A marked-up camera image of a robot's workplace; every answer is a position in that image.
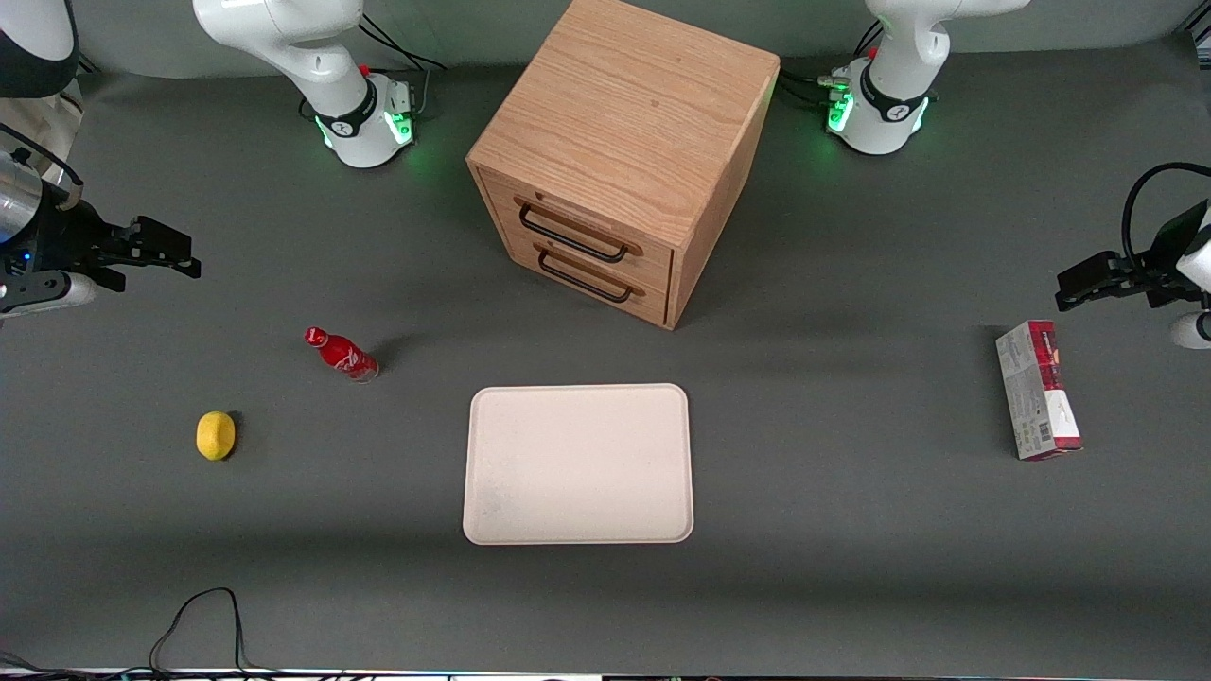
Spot black base cable bundle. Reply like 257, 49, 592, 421
358, 11, 448, 119
776, 19, 886, 110

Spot red plaid carton box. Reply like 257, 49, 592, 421
995, 320, 1084, 463

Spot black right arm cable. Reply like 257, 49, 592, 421
0, 121, 86, 188

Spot yellow lemon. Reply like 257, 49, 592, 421
196, 410, 237, 463

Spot beige plastic tray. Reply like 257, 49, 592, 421
462, 383, 694, 547

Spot wooden drawer cabinet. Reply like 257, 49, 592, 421
465, 0, 781, 330

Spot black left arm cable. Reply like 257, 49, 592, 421
1121, 161, 1211, 280

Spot red cola bottle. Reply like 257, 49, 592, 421
304, 326, 380, 383

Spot thin black floor cable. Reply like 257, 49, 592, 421
149, 587, 252, 674

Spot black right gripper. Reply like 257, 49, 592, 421
0, 203, 202, 291

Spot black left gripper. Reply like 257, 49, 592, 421
1056, 201, 1211, 312

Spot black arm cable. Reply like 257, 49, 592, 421
0, 121, 86, 188
1121, 161, 1211, 280

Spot beige cloth bag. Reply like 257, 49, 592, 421
0, 87, 88, 190

